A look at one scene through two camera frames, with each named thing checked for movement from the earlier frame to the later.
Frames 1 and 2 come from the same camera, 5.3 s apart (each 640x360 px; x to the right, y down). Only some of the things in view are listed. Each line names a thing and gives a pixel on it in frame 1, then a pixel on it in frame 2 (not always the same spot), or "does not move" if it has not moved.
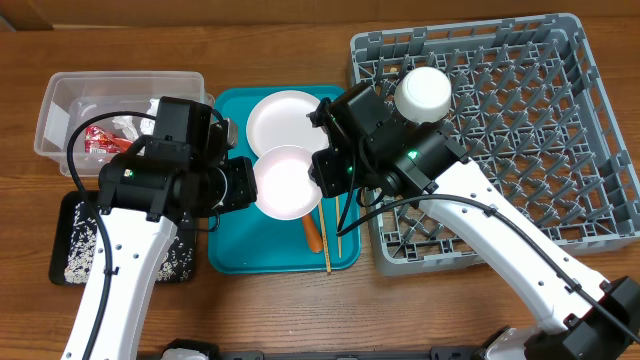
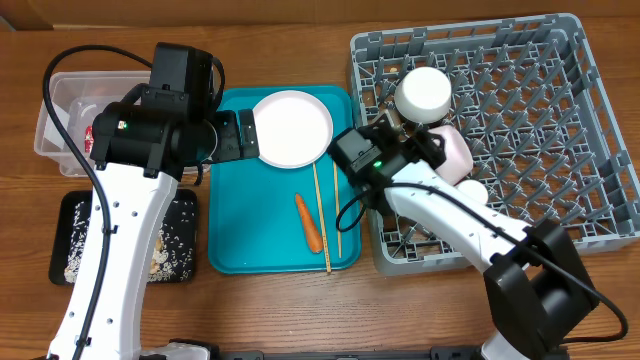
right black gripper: [330, 162] to [430, 146]
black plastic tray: [74, 238] does not move
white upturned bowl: [423, 95] does not move
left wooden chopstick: [325, 238] does not move
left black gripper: [244, 187] to [229, 147]
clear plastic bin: [72, 96] does not move
